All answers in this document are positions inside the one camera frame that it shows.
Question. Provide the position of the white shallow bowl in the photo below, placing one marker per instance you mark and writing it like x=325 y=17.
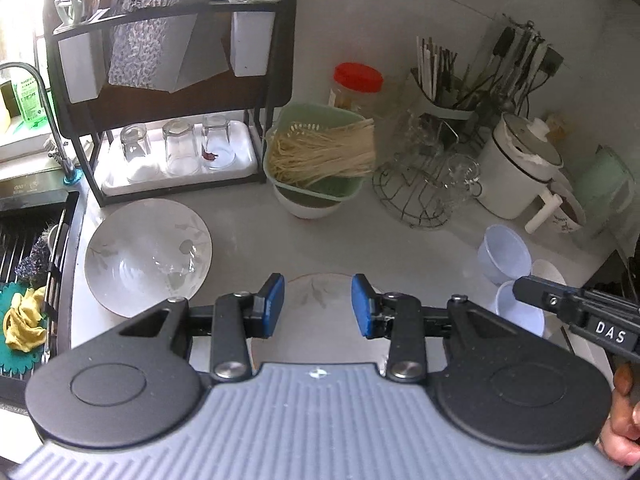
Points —
x=520 y=312

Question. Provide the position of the bundle of dry noodles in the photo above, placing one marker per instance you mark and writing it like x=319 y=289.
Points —
x=320 y=152

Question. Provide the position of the metal faucet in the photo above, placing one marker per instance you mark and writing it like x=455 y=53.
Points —
x=37 y=82

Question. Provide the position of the bundle of chopsticks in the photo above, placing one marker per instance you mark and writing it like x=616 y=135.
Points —
x=435 y=65

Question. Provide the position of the black stove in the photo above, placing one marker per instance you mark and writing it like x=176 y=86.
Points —
x=625 y=272

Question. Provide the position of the white drip tray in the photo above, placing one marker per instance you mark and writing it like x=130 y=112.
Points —
x=247 y=152

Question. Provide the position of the yellow cloth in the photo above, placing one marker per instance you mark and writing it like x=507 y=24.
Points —
x=22 y=325

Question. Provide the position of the patterned grey cutting board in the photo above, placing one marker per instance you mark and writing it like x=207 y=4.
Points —
x=150 y=35

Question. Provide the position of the green chopstick holder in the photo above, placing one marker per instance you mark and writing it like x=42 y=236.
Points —
x=450 y=107

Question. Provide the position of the pale lavender bowl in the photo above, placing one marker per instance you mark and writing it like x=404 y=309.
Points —
x=502 y=255

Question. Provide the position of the red lid plastic jar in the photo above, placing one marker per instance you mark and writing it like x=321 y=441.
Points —
x=357 y=82

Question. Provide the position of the green scrub mat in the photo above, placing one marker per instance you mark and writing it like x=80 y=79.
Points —
x=10 y=360

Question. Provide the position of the yellow box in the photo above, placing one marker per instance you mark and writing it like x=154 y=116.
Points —
x=557 y=127

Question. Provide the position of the person's right hand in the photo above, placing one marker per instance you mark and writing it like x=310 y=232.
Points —
x=625 y=430

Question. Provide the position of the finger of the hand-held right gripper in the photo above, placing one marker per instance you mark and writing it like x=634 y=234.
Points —
x=542 y=295

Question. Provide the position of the glass cup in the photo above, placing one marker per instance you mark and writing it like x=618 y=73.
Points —
x=420 y=135
x=462 y=175

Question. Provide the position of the green colander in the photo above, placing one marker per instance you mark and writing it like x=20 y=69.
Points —
x=305 y=112

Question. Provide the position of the white electric pot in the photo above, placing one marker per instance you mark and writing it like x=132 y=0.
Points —
x=510 y=175

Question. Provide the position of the white bowl under colander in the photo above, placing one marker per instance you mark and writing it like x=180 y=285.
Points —
x=307 y=207

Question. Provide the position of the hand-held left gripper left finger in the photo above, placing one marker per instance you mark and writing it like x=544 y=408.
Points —
x=275 y=305

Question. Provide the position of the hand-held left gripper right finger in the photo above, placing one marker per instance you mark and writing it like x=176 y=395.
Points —
x=361 y=305

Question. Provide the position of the small floral plate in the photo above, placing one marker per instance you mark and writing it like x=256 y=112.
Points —
x=317 y=305

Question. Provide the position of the clear drinking glass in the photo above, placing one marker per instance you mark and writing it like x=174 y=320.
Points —
x=181 y=147
x=218 y=140
x=135 y=142

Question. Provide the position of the green bottle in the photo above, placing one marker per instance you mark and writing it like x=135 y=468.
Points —
x=29 y=100

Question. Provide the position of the white utensil holder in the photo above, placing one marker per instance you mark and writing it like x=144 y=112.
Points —
x=251 y=40
x=82 y=65

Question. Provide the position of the kitchen sink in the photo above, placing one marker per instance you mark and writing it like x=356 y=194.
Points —
x=20 y=232

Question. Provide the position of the large floral plate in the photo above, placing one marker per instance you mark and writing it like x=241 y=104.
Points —
x=135 y=255

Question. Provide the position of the purple scrubber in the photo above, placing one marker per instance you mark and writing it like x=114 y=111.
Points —
x=32 y=267

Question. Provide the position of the black dish rack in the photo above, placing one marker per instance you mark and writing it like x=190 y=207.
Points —
x=280 y=35

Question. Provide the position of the floral bowl with brown paste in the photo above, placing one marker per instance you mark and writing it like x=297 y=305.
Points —
x=570 y=215

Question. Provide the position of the pale green kettle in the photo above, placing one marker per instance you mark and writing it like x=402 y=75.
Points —
x=602 y=185

